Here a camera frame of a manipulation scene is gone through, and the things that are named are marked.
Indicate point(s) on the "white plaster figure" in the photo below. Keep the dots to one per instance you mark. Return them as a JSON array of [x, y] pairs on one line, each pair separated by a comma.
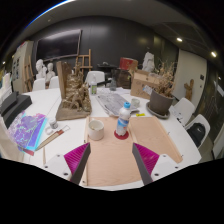
[[148, 61]]

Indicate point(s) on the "black wall screen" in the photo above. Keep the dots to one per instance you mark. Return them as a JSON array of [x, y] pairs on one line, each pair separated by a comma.
[[58, 45]]

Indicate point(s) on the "black backpack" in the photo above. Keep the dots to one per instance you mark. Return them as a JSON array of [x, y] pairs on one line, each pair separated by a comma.
[[196, 135]]

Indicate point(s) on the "small paint jar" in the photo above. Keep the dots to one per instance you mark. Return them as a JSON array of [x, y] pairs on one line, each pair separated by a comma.
[[53, 124]]

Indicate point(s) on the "wooden cactus-shaped figure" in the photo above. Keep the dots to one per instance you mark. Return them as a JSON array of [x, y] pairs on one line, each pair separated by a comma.
[[189, 90]]

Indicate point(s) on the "black flat box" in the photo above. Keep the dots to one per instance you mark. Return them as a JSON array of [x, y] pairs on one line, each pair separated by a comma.
[[18, 108], [8, 101]]

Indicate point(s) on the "white cabinet with pictures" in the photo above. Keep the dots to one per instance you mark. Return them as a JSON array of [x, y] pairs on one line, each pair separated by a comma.
[[21, 65]]

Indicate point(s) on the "white blue-capped drink bottle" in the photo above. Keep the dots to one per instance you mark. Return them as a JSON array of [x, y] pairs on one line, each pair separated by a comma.
[[123, 120]]

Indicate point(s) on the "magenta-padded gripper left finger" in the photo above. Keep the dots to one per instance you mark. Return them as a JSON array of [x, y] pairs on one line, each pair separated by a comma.
[[77, 158]]

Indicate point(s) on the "small tape roll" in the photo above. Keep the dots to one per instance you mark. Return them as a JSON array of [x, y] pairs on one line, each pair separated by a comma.
[[135, 103]]

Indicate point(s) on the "yellow tag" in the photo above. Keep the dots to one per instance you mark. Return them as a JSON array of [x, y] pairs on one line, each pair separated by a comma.
[[140, 114]]

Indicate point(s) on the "white plaster bust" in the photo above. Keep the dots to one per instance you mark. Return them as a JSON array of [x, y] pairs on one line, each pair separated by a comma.
[[50, 71], [40, 68]]

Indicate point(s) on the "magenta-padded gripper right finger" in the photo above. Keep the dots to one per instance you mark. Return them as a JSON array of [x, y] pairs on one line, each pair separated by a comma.
[[146, 158]]

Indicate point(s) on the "white canvas panel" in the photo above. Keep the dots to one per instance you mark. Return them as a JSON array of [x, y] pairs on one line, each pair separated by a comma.
[[6, 140]]

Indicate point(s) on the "white chair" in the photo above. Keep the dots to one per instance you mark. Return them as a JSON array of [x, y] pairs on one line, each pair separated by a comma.
[[205, 121], [185, 108], [98, 77], [39, 85], [54, 82]]

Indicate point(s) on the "wooden easel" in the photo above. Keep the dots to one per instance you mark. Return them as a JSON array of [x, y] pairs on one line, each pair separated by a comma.
[[85, 63]]

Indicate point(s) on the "grey pot with dried plant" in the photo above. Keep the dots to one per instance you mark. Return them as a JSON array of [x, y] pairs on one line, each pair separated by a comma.
[[160, 103]]

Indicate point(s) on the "brown cardboard box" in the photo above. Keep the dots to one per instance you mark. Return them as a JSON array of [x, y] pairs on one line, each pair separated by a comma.
[[140, 83]]

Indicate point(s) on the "folded newspaper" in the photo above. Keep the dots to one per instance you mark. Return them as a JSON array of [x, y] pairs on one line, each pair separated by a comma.
[[111, 103]]

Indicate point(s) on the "clear green-labelled spray bottle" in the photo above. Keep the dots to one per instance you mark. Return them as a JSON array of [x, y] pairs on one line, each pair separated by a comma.
[[94, 88]]

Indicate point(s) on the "long ceiling light strip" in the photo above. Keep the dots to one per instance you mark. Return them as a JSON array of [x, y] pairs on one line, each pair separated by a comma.
[[46, 10]]

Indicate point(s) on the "brown clay sculpture on board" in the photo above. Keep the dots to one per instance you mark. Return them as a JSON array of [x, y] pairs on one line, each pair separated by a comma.
[[75, 96]]

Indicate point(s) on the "recessed ceiling spotlights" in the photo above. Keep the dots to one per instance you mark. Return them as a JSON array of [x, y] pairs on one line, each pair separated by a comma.
[[179, 39]]

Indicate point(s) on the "white ceramic cup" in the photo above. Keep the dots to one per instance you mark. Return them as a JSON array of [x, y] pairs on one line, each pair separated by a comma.
[[96, 130]]

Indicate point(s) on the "dark glass jar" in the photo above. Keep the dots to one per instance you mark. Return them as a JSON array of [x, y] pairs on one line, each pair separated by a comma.
[[113, 85]]

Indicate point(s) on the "thin wooden paintbrush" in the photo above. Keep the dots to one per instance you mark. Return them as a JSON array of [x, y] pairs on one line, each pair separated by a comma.
[[44, 156]]

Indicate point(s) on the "red box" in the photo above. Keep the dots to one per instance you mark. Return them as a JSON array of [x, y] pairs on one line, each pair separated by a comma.
[[128, 64]]

